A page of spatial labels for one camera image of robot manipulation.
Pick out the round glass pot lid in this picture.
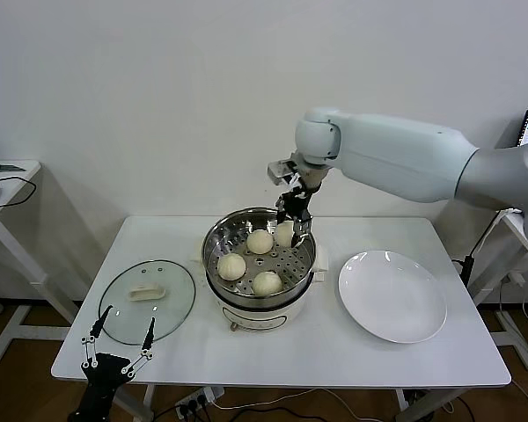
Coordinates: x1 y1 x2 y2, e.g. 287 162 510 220
99 258 197 346

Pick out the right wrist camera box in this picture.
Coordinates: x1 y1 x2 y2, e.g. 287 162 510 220
267 160 298 184

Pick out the black plug with cable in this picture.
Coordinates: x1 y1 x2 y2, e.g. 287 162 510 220
151 402 193 422

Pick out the white side table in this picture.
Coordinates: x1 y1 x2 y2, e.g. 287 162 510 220
0 160 78 365
468 210 528 373

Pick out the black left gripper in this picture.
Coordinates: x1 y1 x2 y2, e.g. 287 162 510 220
77 305 157 418

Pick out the white power strip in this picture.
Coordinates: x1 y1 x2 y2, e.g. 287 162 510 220
173 387 225 418

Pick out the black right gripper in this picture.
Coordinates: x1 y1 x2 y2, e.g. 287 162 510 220
275 186 314 248

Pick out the thin black cable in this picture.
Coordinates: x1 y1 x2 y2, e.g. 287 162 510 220
0 175 37 211

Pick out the round white plate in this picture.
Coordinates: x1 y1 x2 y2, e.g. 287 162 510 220
337 250 448 345

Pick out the white steamed baozi bun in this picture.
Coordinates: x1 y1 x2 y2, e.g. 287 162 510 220
216 252 247 281
252 270 283 296
246 229 275 255
275 222 297 247

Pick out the thin white cable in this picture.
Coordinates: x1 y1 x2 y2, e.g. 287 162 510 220
219 386 318 412

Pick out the perforated steel steamer basket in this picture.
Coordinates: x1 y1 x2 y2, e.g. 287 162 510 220
201 207 317 311

